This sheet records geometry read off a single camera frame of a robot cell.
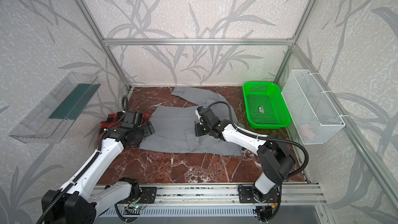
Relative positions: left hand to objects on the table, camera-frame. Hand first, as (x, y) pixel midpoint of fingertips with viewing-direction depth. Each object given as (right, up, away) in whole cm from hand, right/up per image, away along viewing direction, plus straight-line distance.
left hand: (149, 126), depth 82 cm
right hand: (+25, 0, +4) cm, 25 cm away
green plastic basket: (+72, +10, +26) cm, 78 cm away
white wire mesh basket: (+75, +7, -20) cm, 78 cm away
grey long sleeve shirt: (+9, -3, +17) cm, 20 cm away
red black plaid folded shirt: (-24, +2, +9) cm, 26 cm away
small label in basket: (+69, +7, +25) cm, 74 cm away
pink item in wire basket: (+79, -1, -9) cm, 79 cm away
